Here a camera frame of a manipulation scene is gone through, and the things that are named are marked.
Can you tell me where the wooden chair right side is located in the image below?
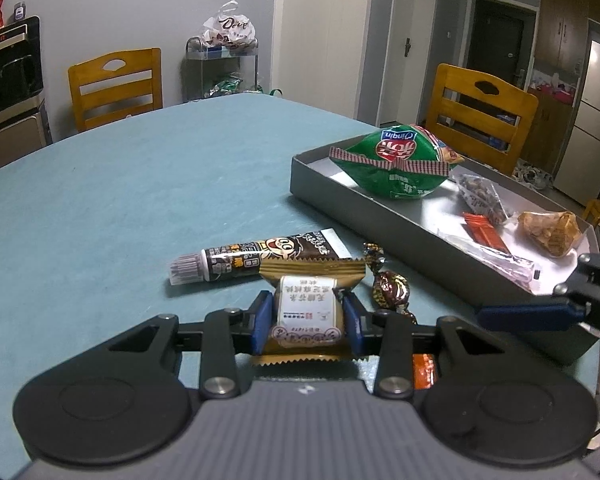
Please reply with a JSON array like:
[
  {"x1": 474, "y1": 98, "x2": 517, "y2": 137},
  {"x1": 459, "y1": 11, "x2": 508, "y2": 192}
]
[{"x1": 426, "y1": 63, "x2": 539, "y2": 176}]

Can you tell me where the green chip bag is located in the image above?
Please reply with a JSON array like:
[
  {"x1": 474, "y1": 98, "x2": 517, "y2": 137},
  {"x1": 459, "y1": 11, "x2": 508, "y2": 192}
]
[{"x1": 329, "y1": 125, "x2": 465, "y2": 200}]

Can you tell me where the black coffee machine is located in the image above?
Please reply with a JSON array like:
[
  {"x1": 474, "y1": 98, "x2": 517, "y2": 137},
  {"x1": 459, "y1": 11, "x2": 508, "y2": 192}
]
[{"x1": 0, "y1": 15, "x2": 43, "y2": 113}]

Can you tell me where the white Dove plastic bag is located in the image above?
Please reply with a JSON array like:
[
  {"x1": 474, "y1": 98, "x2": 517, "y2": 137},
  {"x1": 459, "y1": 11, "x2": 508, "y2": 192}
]
[{"x1": 200, "y1": 0, "x2": 259, "y2": 51}]

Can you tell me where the clear bag of pistachios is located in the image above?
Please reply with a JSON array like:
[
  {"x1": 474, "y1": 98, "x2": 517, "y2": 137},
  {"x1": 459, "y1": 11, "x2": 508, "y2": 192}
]
[{"x1": 453, "y1": 174, "x2": 513, "y2": 226}]

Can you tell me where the wooden chair behind table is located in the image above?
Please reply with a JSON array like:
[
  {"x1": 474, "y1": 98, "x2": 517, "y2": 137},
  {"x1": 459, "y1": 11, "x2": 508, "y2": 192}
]
[{"x1": 68, "y1": 48, "x2": 163, "y2": 132}]

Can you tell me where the brown foil candy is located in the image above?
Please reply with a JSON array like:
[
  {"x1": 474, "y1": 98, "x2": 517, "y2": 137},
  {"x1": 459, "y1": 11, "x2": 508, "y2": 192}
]
[{"x1": 363, "y1": 242, "x2": 417, "y2": 324}]

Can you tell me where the gold pastry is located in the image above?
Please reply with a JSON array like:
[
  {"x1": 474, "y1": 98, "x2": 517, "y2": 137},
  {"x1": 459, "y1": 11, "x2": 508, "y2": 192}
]
[{"x1": 252, "y1": 258, "x2": 366, "y2": 366}]

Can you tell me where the grey metal tray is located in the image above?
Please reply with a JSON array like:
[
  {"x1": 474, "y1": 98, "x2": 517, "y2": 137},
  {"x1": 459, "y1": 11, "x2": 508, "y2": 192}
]
[{"x1": 289, "y1": 134, "x2": 600, "y2": 366}]

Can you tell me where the beige cabinet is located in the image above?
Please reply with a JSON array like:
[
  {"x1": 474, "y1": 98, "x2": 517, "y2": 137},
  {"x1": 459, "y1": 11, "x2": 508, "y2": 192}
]
[{"x1": 0, "y1": 93, "x2": 53, "y2": 169}]

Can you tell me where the brown chocolate stick pack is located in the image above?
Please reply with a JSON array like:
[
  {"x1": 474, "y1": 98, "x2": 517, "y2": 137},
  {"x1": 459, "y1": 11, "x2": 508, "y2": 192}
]
[{"x1": 169, "y1": 229, "x2": 351, "y2": 286}]

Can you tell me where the metal shelf cart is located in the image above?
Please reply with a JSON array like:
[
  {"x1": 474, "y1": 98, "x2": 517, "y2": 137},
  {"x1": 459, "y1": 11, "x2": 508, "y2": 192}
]
[{"x1": 181, "y1": 37, "x2": 262, "y2": 102}]

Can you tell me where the clear bag brown snack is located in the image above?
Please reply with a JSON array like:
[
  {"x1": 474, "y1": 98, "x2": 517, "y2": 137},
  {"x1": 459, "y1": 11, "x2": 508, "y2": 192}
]
[{"x1": 517, "y1": 210, "x2": 582, "y2": 258}]

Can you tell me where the orange red snack packet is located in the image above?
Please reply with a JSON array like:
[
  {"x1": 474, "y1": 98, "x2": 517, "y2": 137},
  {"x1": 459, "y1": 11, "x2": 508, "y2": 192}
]
[{"x1": 412, "y1": 353, "x2": 438, "y2": 390}]

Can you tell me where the white refrigerator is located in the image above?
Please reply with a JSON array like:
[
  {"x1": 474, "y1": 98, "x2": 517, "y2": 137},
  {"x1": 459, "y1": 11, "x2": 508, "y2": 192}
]
[{"x1": 554, "y1": 40, "x2": 600, "y2": 205}]

